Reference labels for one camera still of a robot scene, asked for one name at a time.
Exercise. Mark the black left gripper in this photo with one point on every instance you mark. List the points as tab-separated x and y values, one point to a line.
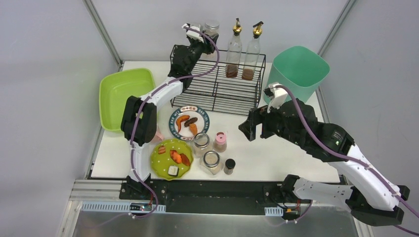
203	45

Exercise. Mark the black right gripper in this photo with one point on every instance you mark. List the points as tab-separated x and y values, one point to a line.
260	120

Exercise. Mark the silver lid pellet jar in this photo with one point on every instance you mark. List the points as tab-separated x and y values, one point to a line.
211	27

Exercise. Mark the oil bottle with gold cap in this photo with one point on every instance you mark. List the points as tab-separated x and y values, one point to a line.
234	51

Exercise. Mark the oil bottle with black spout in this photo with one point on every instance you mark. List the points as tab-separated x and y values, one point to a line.
252	52

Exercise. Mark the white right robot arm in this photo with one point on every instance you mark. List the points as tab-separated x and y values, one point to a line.
369	197

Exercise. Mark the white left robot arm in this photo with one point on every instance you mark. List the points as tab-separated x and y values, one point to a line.
139	122

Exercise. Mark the pink lid spice jar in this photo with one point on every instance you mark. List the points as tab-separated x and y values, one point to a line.
220	142

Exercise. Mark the black lid spice jar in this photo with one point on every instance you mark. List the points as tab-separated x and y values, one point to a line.
229	166

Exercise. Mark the glass jar with beige powder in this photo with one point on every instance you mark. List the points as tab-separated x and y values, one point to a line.
211	162

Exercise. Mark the orange shrimp toy food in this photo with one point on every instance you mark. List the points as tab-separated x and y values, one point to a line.
180	120

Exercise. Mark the white plate with blue rim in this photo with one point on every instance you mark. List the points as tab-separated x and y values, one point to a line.
185	134

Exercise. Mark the dark sea cucumber toy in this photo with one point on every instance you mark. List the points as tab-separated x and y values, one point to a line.
190	121

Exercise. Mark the orange fried food piece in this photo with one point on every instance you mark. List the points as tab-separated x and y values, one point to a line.
193	129

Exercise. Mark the green plastic waste bin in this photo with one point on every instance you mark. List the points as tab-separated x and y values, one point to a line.
300	70

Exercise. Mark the lime green plastic basin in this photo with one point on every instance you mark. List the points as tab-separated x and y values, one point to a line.
114	91

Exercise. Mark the red sausage toy piece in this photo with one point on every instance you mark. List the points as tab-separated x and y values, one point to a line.
185	160

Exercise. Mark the pink cup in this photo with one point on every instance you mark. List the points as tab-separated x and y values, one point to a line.
158	137

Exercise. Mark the green polka dot plate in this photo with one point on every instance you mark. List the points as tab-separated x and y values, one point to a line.
161	163

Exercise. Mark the sausage slice toy food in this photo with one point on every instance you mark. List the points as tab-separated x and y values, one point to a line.
161	149

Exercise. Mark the white sushi toy piece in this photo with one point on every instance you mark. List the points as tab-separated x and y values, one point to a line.
173	171

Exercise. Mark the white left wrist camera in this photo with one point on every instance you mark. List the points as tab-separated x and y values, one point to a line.
193	31

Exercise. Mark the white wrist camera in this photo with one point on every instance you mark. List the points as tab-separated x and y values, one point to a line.
277	95
193	31

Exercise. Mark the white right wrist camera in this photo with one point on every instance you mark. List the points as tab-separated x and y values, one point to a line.
277	95

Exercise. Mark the black wire rack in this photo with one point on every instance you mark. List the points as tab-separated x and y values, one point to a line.
215	92

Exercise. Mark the glass jar with metal ring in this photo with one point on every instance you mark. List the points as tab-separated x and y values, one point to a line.
201	144

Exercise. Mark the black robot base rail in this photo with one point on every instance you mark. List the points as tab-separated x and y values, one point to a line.
209	197

